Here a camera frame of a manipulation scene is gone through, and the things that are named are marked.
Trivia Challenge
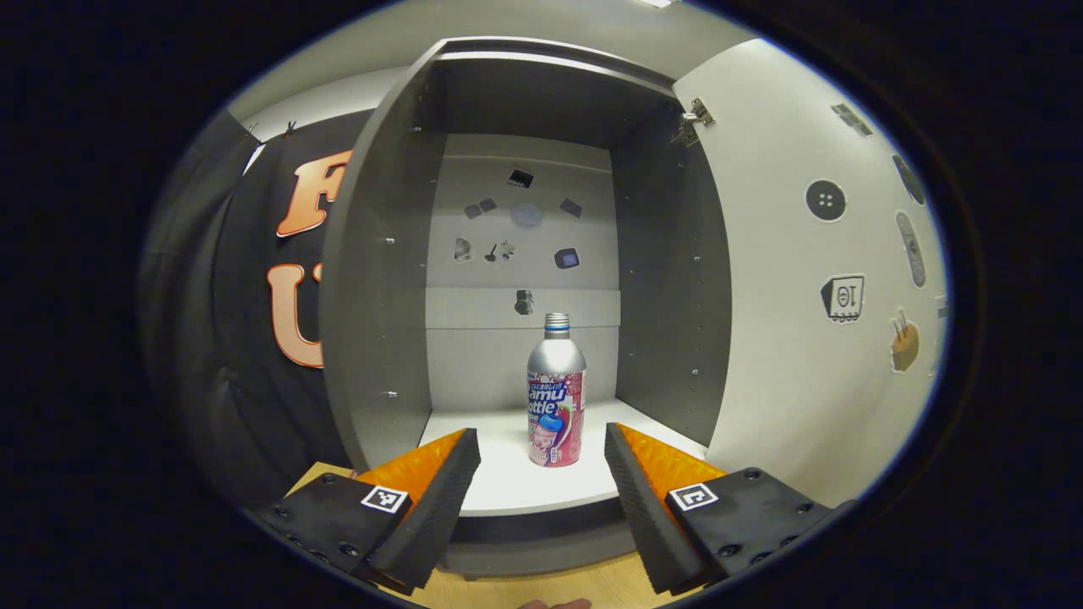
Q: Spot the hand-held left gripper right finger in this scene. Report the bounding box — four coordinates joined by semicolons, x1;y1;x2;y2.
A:
604;422;855;595

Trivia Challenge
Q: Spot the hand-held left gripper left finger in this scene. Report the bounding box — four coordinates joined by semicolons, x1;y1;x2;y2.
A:
254;427;481;597

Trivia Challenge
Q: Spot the white cabinet door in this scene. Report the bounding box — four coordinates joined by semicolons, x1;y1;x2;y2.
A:
673;38;948;508

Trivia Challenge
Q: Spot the silver bottle with pink label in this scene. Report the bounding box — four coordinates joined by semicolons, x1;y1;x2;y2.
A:
526;312;587;468

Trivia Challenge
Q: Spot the grey cabinet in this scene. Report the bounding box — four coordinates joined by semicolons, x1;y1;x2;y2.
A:
322;36;733;580

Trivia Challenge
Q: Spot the white cabinet shelf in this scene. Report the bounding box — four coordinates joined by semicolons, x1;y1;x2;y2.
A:
419;398;707;517

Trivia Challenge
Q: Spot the metal cabinet door hinge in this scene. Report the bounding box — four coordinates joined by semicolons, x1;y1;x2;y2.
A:
673;97;716;146

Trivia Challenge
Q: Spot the black backdrop cloth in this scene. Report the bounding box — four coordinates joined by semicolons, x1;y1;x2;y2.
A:
140;110;373;508

